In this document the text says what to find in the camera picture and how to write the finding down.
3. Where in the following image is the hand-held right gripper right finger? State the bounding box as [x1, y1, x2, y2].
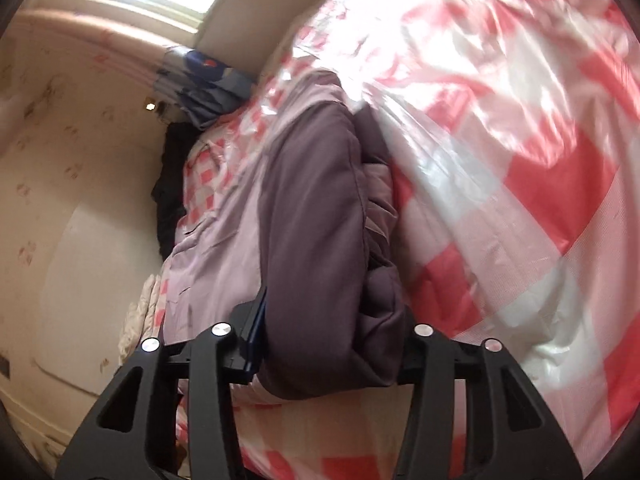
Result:
[392, 324, 583, 480]

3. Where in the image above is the black clothes pile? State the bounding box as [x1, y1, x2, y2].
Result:
[152, 120, 201, 256]

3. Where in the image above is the pink and blue patterned curtain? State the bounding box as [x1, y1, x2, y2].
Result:
[30, 10, 258, 131]

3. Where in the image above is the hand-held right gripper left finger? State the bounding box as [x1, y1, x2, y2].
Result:
[55, 285, 271, 480]

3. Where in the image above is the red checked plastic sheet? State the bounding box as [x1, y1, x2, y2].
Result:
[145, 0, 640, 480]

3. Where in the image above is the beige quilt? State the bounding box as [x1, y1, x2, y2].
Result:
[117, 275, 171, 367]

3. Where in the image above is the white wall panel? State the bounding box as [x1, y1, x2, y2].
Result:
[37, 200, 168, 396]

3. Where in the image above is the purple jacket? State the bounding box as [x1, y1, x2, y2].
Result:
[160, 69, 416, 406]

